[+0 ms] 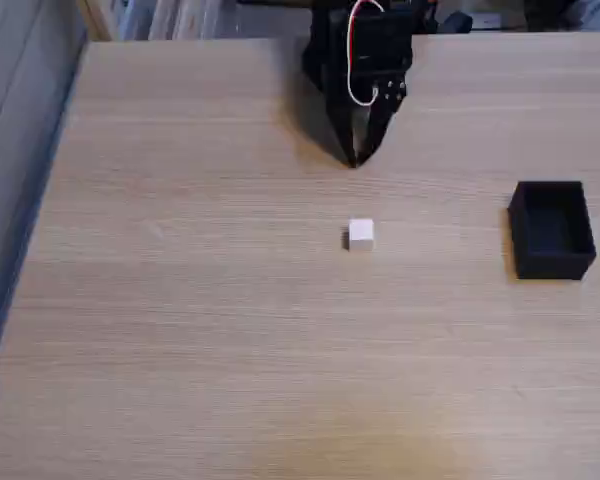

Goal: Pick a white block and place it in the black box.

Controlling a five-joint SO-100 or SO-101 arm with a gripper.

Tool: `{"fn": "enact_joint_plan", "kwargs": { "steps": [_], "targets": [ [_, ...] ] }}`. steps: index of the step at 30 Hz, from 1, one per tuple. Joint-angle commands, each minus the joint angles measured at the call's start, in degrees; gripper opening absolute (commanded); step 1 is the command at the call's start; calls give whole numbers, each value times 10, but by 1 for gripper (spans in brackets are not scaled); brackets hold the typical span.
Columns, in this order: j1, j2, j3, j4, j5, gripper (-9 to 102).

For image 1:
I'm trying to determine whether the white block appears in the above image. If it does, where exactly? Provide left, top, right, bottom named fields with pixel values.
left=347, top=217, right=377, bottom=253

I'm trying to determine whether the black open box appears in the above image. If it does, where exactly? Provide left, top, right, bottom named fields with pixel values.
left=507, top=180, right=598, bottom=282

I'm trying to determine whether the black background object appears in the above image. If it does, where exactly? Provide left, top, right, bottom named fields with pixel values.
left=438, top=11, right=474, bottom=34

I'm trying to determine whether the white and red cable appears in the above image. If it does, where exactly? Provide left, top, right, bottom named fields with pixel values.
left=345, top=0, right=386, bottom=108

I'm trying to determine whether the wooden frame plank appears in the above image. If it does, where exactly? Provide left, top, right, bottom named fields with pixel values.
left=76, top=0, right=114, bottom=42

